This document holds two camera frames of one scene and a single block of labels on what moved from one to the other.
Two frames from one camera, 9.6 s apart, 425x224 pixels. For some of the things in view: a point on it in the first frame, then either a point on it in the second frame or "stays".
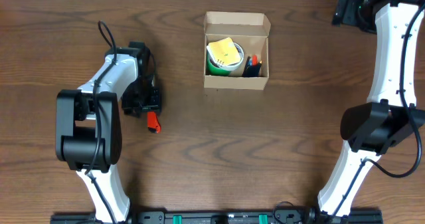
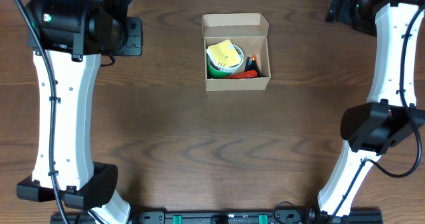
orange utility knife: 153,124 → 246,74
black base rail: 277,216 stays
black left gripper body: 150,108 → 133,36
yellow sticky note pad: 224,52 stays
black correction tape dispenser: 250,70 stays
